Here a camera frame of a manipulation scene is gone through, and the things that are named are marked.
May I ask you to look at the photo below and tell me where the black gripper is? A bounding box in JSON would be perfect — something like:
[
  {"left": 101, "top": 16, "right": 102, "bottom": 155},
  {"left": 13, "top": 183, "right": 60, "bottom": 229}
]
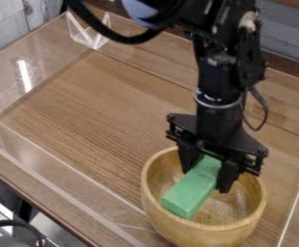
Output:
[{"left": 167, "top": 96, "right": 268, "bottom": 193}]

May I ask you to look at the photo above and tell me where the green rectangular block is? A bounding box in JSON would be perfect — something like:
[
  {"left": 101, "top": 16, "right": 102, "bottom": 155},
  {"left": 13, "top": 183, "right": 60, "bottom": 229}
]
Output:
[{"left": 160, "top": 156, "right": 221, "bottom": 220}]

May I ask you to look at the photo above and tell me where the metal frame lower left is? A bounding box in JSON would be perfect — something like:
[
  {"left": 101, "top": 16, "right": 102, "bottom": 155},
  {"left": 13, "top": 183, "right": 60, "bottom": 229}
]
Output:
[{"left": 0, "top": 204, "right": 50, "bottom": 247}]

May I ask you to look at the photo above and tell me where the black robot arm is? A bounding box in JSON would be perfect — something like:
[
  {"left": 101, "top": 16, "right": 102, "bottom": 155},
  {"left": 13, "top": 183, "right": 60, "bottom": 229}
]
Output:
[{"left": 122, "top": 0, "right": 268, "bottom": 193}]

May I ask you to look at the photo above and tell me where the brown wooden bowl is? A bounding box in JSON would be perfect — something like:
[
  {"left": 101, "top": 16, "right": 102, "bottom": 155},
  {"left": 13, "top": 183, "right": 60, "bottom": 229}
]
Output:
[{"left": 140, "top": 147, "right": 267, "bottom": 247}]

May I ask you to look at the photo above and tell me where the black cable lower left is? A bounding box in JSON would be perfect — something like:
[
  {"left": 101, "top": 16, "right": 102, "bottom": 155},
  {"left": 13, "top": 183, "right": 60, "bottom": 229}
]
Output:
[{"left": 0, "top": 221, "right": 46, "bottom": 247}]

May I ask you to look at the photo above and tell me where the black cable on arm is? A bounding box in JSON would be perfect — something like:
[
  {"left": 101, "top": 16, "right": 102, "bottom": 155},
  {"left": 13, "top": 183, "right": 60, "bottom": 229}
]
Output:
[{"left": 62, "top": 0, "right": 167, "bottom": 45}]

